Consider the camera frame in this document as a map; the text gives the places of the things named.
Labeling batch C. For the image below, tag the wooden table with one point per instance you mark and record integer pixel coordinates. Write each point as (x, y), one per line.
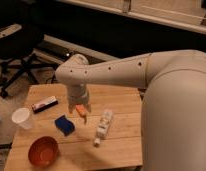
(108, 138)

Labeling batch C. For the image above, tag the white plastic bottle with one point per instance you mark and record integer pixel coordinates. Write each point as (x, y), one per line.
(103, 126)

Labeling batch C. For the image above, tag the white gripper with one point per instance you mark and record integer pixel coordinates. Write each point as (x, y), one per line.
(78, 94)

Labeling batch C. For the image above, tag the black office chair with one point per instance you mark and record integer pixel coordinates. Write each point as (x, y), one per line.
(16, 51)

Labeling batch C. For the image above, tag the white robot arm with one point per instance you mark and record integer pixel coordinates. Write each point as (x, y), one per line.
(173, 116)

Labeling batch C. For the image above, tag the orange ceramic bowl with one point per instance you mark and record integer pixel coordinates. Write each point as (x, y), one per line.
(43, 151)

